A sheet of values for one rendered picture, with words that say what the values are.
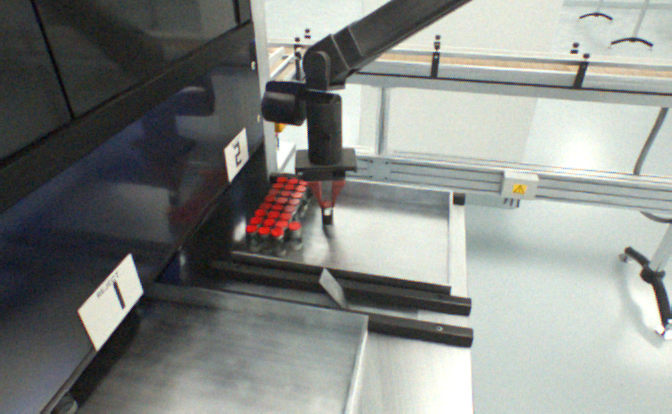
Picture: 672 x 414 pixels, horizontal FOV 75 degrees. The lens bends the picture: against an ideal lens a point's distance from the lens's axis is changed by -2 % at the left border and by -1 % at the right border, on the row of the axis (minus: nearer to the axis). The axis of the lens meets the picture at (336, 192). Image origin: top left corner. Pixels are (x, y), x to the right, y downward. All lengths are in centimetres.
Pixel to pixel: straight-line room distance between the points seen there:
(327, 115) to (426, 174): 114
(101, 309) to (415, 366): 37
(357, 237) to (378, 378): 28
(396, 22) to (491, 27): 155
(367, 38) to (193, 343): 48
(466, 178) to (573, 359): 76
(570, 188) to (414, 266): 119
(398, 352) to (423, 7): 46
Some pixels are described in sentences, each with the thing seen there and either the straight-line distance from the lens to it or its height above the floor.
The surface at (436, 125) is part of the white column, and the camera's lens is 231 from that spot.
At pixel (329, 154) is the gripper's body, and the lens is 71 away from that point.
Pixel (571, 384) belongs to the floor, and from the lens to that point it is 183.
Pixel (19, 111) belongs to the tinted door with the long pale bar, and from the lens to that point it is 43.
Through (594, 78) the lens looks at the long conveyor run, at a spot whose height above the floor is 92.
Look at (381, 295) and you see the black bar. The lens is 67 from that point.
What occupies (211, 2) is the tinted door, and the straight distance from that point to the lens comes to 70.
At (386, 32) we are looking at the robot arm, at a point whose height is 123.
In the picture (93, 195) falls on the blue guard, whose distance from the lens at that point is 48.
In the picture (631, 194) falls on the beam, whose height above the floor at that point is 50.
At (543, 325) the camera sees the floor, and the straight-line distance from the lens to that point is 197.
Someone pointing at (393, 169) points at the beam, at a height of 50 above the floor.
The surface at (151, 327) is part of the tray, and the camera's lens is 69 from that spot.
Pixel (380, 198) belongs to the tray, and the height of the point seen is 88.
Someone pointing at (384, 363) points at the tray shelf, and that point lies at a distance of 61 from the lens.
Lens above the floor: 137
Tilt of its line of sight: 33 degrees down
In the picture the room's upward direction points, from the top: straight up
